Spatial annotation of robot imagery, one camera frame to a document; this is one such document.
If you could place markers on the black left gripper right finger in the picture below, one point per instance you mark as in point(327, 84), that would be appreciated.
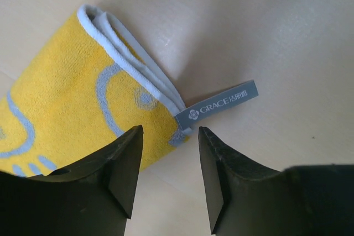
point(244, 197)

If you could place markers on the yellow grey duck towel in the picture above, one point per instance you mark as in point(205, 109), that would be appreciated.
point(89, 85)

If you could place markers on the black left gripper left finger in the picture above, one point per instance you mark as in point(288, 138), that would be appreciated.
point(93, 196)

